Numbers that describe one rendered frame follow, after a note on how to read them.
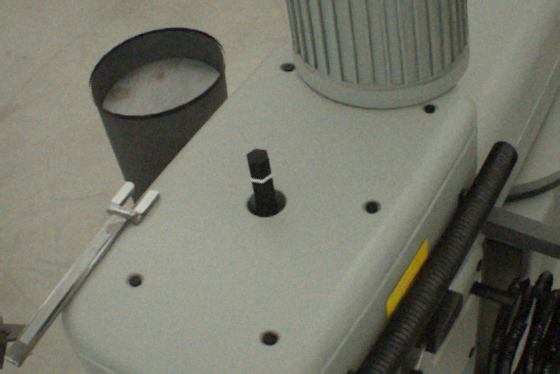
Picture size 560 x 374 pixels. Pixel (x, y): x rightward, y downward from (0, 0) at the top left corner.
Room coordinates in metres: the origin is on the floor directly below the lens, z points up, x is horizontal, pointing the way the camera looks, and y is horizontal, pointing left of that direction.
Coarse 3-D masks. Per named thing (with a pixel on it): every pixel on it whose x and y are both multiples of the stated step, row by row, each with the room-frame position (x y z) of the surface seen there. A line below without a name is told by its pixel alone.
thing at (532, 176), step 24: (552, 120) 1.06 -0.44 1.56; (552, 144) 1.01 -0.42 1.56; (528, 168) 0.97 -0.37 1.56; (552, 168) 0.96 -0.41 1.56; (528, 192) 0.94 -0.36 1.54; (552, 192) 0.95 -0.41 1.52; (528, 216) 0.91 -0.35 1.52; (552, 216) 0.95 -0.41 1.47; (504, 264) 0.88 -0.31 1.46; (528, 264) 0.86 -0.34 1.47; (552, 264) 0.92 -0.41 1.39; (504, 288) 0.88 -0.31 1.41; (552, 288) 0.92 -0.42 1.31; (480, 312) 0.91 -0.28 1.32; (480, 336) 0.90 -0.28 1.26; (480, 360) 0.90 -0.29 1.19
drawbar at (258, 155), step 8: (256, 152) 0.67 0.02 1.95; (264, 152) 0.67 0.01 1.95; (248, 160) 0.66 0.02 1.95; (256, 160) 0.66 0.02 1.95; (264, 160) 0.66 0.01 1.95; (256, 168) 0.66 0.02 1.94; (264, 168) 0.66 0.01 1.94; (256, 176) 0.66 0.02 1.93; (264, 176) 0.66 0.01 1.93; (256, 184) 0.66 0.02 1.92; (264, 184) 0.65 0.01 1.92; (272, 184) 0.66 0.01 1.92; (256, 192) 0.66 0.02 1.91; (264, 192) 0.65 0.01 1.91; (272, 192) 0.66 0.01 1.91; (256, 200) 0.66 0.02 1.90; (264, 200) 0.65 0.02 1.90; (272, 200) 0.66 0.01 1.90; (264, 208) 0.66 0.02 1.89; (272, 208) 0.66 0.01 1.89; (264, 216) 0.66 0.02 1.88
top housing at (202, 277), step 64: (256, 128) 0.77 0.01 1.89; (320, 128) 0.75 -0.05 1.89; (384, 128) 0.74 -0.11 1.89; (448, 128) 0.73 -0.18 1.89; (192, 192) 0.70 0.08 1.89; (320, 192) 0.67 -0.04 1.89; (384, 192) 0.65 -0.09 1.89; (448, 192) 0.69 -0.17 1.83; (128, 256) 0.63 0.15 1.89; (192, 256) 0.61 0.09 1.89; (256, 256) 0.60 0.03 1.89; (320, 256) 0.59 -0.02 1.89; (384, 256) 0.58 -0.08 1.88; (64, 320) 0.57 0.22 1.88; (128, 320) 0.55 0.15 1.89; (192, 320) 0.54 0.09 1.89; (256, 320) 0.53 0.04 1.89; (320, 320) 0.52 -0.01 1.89; (384, 320) 0.57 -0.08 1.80
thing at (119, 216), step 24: (120, 192) 0.71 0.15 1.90; (120, 216) 0.67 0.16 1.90; (144, 216) 0.67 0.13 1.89; (96, 240) 0.65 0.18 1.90; (72, 264) 0.62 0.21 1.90; (96, 264) 0.62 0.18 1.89; (72, 288) 0.59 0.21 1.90; (48, 312) 0.56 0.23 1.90; (24, 336) 0.54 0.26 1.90; (24, 360) 0.51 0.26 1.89
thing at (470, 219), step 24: (504, 144) 0.78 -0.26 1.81; (504, 168) 0.74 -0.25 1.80; (480, 192) 0.71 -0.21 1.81; (456, 216) 0.68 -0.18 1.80; (480, 216) 0.68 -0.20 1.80; (456, 240) 0.65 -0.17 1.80; (432, 264) 0.62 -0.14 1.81; (456, 264) 0.62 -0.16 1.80; (432, 288) 0.60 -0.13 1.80; (408, 312) 0.57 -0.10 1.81; (432, 312) 0.58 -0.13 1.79; (384, 336) 0.55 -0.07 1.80; (408, 336) 0.55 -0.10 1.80; (384, 360) 0.52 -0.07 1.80
